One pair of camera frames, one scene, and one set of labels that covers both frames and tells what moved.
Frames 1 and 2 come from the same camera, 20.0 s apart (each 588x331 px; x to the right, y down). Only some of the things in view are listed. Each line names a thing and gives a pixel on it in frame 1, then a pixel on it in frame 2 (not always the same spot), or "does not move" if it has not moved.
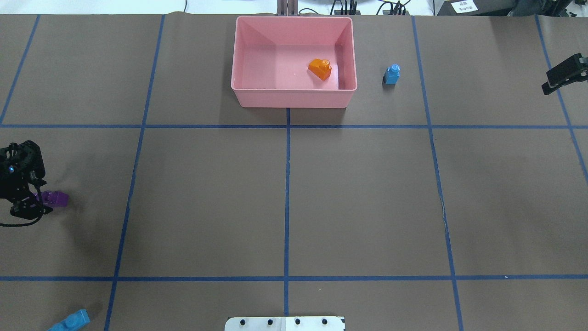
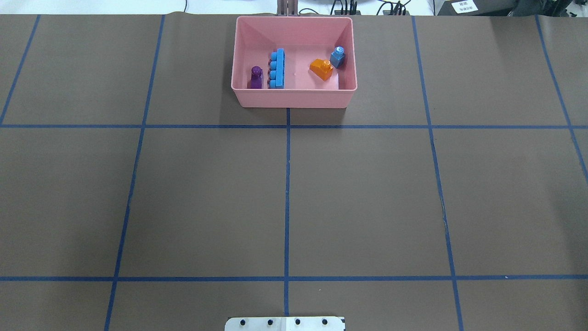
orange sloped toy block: (321, 68) does not move
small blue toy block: (391, 74) → (337, 56)
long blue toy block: (74, 321) → (276, 77)
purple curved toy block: (53, 198) → (256, 79)
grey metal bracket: (287, 8) does not move
